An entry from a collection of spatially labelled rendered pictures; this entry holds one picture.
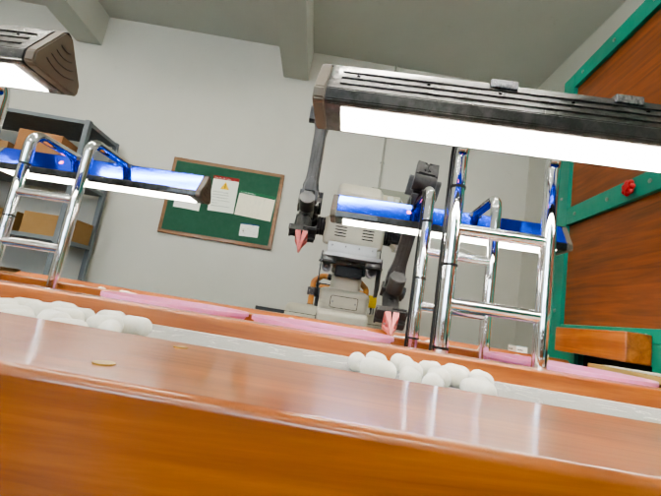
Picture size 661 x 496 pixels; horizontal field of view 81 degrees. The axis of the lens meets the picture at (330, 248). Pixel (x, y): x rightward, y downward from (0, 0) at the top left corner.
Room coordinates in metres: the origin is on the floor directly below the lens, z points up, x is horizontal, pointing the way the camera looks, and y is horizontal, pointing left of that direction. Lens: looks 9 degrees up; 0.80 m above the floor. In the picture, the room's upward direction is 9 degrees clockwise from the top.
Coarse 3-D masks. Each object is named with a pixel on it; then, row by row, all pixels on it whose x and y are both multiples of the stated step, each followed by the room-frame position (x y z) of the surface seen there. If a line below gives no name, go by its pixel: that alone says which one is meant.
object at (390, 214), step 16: (336, 208) 0.99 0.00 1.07; (352, 208) 0.99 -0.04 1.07; (368, 208) 0.99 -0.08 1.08; (384, 208) 0.99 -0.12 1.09; (400, 208) 0.99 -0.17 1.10; (384, 224) 0.98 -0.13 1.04; (400, 224) 0.97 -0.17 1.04; (416, 224) 0.97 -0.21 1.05; (432, 224) 0.97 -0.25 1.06; (480, 224) 0.97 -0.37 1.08; (512, 224) 0.97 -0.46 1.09; (528, 224) 0.98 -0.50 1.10; (560, 240) 0.95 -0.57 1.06
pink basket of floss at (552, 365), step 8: (488, 352) 0.72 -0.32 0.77; (496, 352) 0.82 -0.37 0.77; (496, 360) 0.70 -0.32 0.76; (504, 360) 0.68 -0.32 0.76; (512, 360) 0.66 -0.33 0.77; (520, 360) 0.64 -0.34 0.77; (528, 360) 0.84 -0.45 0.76; (552, 360) 0.83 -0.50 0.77; (552, 368) 0.61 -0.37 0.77; (560, 368) 0.60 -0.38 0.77; (568, 368) 0.81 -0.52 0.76; (576, 368) 0.80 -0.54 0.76; (584, 368) 0.80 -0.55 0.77; (592, 368) 0.79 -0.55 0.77; (592, 376) 0.58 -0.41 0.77; (600, 376) 0.58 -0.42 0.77; (608, 376) 0.58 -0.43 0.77; (616, 376) 0.74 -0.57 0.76; (624, 376) 0.73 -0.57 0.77; (632, 376) 0.71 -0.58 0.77; (640, 384) 0.59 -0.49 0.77; (648, 384) 0.59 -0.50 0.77; (656, 384) 0.61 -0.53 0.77
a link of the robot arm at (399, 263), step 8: (408, 184) 1.24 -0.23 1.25; (440, 184) 1.23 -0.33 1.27; (408, 192) 1.25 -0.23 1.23; (400, 240) 1.30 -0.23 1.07; (408, 240) 1.29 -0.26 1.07; (400, 248) 1.31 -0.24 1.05; (408, 248) 1.30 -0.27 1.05; (400, 256) 1.31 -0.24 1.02; (408, 256) 1.31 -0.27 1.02; (392, 264) 1.33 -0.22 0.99; (400, 264) 1.32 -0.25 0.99; (392, 272) 1.34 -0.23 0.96; (400, 272) 1.33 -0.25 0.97
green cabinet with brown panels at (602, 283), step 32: (640, 32) 0.97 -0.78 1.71; (608, 64) 1.11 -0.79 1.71; (640, 64) 0.97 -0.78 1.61; (608, 96) 1.10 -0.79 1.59; (576, 192) 1.24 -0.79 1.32; (608, 192) 1.06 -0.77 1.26; (640, 192) 0.94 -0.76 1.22; (576, 224) 1.23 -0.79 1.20; (608, 224) 1.07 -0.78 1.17; (640, 224) 0.95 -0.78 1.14; (576, 256) 1.22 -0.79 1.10; (608, 256) 1.07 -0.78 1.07; (640, 256) 0.95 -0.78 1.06; (576, 288) 1.21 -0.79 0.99; (608, 288) 1.06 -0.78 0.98; (640, 288) 0.94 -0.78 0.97; (576, 320) 1.20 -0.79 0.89; (608, 320) 1.06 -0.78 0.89; (640, 320) 0.94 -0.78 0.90
